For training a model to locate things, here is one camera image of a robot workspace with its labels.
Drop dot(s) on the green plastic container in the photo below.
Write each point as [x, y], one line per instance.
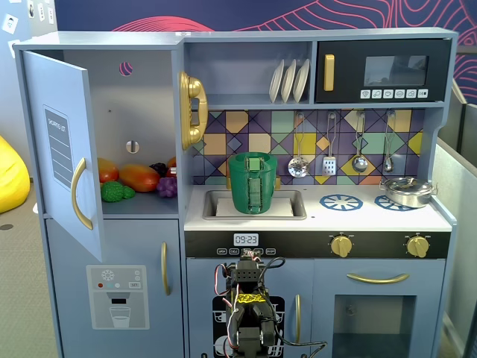
[238, 194]

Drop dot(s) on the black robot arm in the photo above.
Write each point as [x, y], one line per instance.
[246, 276]

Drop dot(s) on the orange toy fruit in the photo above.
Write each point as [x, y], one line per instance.
[172, 162]

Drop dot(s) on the grey toy sink basin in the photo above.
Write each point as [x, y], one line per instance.
[223, 218]

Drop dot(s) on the yellow beanbag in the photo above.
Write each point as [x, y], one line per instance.
[11, 179]

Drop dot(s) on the blue oven door with window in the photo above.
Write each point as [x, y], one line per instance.
[324, 283]

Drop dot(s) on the yellow black patterned tie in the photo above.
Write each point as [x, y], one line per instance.
[251, 298]

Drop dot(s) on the purple toy grapes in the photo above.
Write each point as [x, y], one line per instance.
[167, 186]

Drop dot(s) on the steel toy ladle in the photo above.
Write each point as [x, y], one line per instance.
[360, 164]

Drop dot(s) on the steel toy pot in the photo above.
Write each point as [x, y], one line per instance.
[408, 200]

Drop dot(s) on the black toy microwave door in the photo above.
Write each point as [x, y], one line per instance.
[346, 48]

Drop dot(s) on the steel toy spoon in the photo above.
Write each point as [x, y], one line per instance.
[388, 164]

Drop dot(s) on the grey desk divider panel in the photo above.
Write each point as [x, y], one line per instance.
[454, 223]

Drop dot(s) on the blue ice dispenser freezer door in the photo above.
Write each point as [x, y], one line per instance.
[74, 242]

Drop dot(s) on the steel toy slotted spatula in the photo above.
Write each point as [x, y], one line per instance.
[329, 166]

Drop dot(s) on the steel toy skimmer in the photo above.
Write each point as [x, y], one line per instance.
[298, 168]

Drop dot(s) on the steel pot lid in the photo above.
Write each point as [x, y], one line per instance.
[406, 183]

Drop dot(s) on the blue shopping list fridge door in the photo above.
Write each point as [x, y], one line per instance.
[41, 149]

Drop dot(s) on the black round floor socket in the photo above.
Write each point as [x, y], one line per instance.
[5, 226]

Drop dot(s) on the green toy leafy vegetable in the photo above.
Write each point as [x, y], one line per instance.
[113, 192]

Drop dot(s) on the dark toy blackberries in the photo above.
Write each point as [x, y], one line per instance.
[159, 168]

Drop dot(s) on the red toy fruit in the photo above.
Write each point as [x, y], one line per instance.
[172, 172]

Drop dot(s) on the blue wooden toy kitchen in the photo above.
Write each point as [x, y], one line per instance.
[253, 34]

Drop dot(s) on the orange toy papaya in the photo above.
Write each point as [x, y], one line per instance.
[139, 179]

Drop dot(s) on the gold stove knob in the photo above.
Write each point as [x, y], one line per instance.
[417, 246]
[341, 246]

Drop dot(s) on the white printed photo card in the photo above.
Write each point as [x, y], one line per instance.
[14, 46]
[51, 15]
[41, 12]
[10, 22]
[32, 8]

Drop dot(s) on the white toy plate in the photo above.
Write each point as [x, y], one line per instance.
[276, 82]
[302, 78]
[288, 80]

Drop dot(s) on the red yellow toy mango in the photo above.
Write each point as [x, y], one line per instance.
[108, 171]

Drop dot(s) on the gold toy telephone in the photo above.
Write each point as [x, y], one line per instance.
[194, 87]

